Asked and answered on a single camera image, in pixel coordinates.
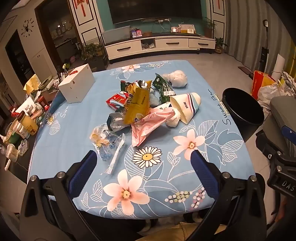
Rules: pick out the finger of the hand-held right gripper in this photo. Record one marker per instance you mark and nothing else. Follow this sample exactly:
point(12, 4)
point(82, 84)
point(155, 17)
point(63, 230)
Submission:
point(266, 143)
point(289, 132)

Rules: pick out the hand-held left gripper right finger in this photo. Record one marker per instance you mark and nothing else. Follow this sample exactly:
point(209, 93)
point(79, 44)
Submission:
point(204, 172)

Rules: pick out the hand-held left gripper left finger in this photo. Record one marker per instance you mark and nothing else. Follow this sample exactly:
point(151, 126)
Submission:
point(81, 176)

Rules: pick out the white torn wrapper strip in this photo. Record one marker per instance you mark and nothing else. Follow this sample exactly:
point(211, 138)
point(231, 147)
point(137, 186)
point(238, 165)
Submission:
point(115, 155)

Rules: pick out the black trash bin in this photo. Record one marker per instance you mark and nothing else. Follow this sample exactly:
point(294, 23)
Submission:
point(242, 109)

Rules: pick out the clear plastic wrapper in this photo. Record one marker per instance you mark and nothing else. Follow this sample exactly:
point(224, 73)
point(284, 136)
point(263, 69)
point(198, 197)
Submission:
point(108, 143)

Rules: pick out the white tissue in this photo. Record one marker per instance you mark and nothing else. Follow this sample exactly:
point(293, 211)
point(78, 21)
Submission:
point(172, 120)

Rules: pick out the blue silver foil wrapper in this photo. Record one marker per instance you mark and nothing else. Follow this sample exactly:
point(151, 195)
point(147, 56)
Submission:
point(115, 122)

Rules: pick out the white striped paper cup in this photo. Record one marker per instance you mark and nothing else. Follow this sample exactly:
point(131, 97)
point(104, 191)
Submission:
point(185, 104)

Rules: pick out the pink plastic bag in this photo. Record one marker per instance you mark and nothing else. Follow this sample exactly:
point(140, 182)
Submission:
point(143, 128)

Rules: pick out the red cigarette pack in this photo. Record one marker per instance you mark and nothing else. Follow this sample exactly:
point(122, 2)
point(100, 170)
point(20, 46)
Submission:
point(114, 99)

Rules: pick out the yellow snack bag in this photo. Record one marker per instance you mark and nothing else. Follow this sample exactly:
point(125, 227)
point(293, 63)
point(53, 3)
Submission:
point(137, 104)

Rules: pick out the grey sofa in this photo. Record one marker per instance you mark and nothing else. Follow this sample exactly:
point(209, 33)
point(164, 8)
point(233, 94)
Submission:
point(281, 111)

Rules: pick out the white plastic shopping bag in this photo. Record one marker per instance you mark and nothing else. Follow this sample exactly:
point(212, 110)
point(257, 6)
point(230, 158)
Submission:
point(268, 92)

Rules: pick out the blue floral tablecloth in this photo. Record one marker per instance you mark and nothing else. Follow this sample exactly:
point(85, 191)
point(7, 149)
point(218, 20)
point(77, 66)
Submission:
point(69, 129)

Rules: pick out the red yellow shopping bag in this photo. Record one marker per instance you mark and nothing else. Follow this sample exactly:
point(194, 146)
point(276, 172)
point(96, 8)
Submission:
point(261, 83)

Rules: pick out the dark side table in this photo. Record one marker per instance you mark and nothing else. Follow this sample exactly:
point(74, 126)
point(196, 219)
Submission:
point(18, 171)

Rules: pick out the white paper roll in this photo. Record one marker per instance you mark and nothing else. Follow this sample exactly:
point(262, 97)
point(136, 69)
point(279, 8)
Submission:
point(278, 66)

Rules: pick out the cotton swab box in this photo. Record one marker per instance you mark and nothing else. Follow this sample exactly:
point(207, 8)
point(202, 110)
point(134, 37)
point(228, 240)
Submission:
point(12, 153)

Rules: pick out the yellow canister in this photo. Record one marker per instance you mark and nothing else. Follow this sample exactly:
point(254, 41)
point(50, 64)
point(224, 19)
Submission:
point(29, 125)

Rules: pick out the brown floor mat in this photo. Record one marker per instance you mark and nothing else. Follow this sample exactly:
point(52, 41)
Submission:
point(245, 70)

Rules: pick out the upright vacuum cleaner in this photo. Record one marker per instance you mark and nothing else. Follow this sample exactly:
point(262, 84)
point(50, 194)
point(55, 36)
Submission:
point(264, 55)

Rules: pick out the red lid jar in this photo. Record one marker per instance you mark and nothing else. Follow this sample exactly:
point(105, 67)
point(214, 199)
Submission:
point(42, 103)

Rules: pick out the white box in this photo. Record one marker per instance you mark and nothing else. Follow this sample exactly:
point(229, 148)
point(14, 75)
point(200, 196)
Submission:
point(78, 85)

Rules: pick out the yellow cloth bag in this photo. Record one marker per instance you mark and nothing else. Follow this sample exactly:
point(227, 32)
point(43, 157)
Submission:
point(31, 83)

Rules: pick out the potted plant yellow pot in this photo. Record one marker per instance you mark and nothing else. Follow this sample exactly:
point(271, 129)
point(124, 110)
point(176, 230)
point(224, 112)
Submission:
point(219, 45)

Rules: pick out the grey curtain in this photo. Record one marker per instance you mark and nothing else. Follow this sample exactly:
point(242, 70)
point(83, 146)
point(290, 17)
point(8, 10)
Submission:
point(249, 27)

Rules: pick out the plant stand with plants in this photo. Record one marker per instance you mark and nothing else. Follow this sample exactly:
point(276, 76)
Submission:
point(92, 52)

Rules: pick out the potted plant brown pot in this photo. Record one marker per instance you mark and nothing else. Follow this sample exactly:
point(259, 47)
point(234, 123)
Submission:
point(209, 27)

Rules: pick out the white television cabinet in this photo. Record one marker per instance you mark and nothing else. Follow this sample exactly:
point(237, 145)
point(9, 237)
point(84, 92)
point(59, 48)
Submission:
point(171, 42)

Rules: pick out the white desk calendar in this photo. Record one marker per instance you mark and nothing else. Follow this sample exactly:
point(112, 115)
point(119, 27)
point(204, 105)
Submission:
point(187, 28)

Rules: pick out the glass tank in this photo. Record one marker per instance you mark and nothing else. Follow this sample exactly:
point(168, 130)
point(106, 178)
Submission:
point(115, 34)

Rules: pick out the small purple display stand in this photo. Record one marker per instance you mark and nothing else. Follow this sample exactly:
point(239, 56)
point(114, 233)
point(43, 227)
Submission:
point(136, 33)

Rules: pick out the large black television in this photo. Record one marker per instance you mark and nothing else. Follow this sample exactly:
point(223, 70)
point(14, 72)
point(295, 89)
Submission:
point(157, 11)

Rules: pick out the red knot wall decoration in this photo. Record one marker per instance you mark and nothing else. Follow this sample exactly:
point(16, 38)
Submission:
point(218, 5)
point(81, 7)

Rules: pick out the small photo frame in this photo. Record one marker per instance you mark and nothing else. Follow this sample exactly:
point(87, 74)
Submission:
point(175, 30)

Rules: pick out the black wall clock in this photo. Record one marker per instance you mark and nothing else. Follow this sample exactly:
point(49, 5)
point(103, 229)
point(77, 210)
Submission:
point(28, 29)

